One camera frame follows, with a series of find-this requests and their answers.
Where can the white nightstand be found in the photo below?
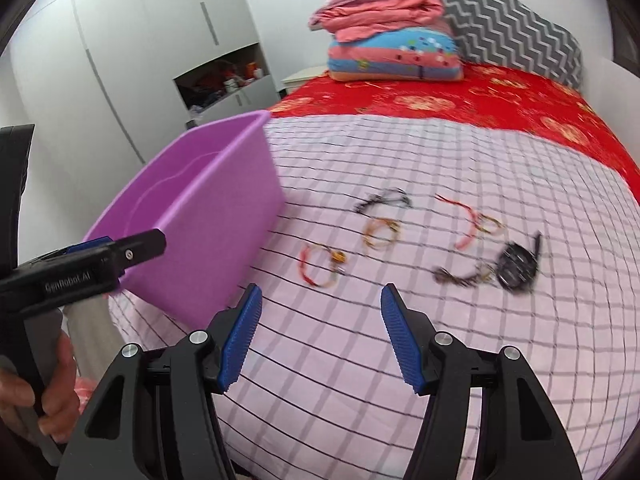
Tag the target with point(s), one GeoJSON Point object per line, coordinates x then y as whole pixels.
{"type": "Point", "coordinates": [302, 80]}

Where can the person's left hand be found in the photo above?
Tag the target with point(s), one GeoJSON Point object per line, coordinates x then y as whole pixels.
{"type": "Point", "coordinates": [60, 390]}

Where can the pink plastic bag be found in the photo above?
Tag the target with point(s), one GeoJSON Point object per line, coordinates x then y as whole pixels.
{"type": "Point", "coordinates": [85, 395]}

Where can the blue pink patterned pillow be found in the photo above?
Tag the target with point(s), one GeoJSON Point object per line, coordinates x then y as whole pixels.
{"type": "Point", "coordinates": [395, 57]}

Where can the red box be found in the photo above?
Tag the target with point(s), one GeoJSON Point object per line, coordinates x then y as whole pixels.
{"type": "Point", "coordinates": [251, 67]}

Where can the white jar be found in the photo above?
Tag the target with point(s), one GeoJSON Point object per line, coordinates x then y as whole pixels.
{"type": "Point", "coordinates": [230, 84]}

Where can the checked bed sheet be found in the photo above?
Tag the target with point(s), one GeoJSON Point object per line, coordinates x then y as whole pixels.
{"type": "Point", "coordinates": [375, 160]}

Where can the grey zigzag pillow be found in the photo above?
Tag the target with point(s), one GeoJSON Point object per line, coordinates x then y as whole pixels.
{"type": "Point", "coordinates": [510, 25]}

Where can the purple plastic basin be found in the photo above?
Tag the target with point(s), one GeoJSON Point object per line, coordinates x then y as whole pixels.
{"type": "Point", "coordinates": [220, 220]}

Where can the pink folded quilt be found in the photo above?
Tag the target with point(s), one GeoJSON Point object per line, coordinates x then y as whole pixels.
{"type": "Point", "coordinates": [385, 5]}

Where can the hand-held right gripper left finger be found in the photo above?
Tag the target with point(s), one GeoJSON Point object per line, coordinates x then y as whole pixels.
{"type": "Point", "coordinates": [240, 340]}

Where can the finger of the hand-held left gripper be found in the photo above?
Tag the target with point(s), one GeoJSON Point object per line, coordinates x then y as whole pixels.
{"type": "Point", "coordinates": [135, 251]}

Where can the white wardrobe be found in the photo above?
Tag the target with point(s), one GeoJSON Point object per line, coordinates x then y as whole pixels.
{"type": "Point", "coordinates": [125, 35]}

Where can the red patterned bedsheet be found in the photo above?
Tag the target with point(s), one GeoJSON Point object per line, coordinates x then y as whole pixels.
{"type": "Point", "coordinates": [475, 100]}

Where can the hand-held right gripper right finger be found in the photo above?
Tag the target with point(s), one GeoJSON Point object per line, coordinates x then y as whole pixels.
{"type": "Point", "coordinates": [402, 340]}

